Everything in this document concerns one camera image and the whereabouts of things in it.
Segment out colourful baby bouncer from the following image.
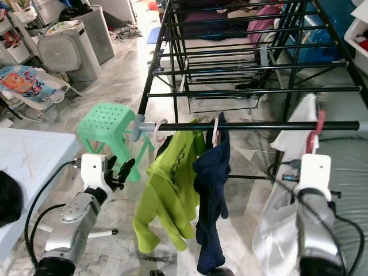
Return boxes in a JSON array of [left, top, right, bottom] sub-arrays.
[[0, 64, 82, 122]]

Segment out pink garment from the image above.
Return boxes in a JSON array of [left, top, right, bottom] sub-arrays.
[[246, 2, 285, 48]]

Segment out white folding table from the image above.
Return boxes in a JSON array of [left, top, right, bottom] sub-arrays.
[[0, 127, 119, 260]]

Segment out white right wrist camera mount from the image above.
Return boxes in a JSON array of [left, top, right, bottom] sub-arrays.
[[292, 153, 334, 202]]

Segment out red plastic hanger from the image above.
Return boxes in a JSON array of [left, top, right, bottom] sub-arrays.
[[305, 109, 328, 156]]

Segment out blue storage box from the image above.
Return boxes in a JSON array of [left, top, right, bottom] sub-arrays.
[[286, 0, 352, 65]]

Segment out large white garment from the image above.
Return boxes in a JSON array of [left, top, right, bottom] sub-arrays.
[[251, 93, 333, 276]]

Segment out white air purifier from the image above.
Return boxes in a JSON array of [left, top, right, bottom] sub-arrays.
[[37, 21, 102, 83]]

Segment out navy long sleeve shirt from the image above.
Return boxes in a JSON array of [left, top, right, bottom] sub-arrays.
[[192, 114, 237, 276]]

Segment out green plastic stool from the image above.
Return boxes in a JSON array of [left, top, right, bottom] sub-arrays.
[[76, 102, 151, 182]]

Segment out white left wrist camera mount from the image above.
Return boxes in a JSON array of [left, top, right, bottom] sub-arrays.
[[79, 153, 114, 191]]

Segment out purple garment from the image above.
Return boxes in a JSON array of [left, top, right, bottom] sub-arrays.
[[170, 5, 251, 40]]

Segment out tall grey appliance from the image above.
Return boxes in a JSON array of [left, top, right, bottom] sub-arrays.
[[74, 5, 117, 65]]

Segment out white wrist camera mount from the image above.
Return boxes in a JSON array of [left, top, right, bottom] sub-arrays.
[[292, 153, 334, 202], [79, 153, 114, 191]]

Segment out white plastic bin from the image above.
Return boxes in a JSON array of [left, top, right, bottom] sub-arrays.
[[343, 2, 368, 59]]

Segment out pale pink white hanger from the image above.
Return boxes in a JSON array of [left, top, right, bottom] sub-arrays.
[[210, 116, 223, 148], [153, 118, 170, 143]]

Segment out black metal drying rack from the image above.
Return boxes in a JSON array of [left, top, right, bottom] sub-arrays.
[[137, 0, 368, 186]]

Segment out blue floor mat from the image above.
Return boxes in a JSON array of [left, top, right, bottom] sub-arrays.
[[147, 27, 164, 45]]

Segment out lime green long sleeve shirt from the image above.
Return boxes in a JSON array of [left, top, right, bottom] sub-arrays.
[[132, 126, 209, 255]]

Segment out white toy shelf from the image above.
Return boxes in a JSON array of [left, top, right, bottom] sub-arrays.
[[0, 0, 39, 66]]

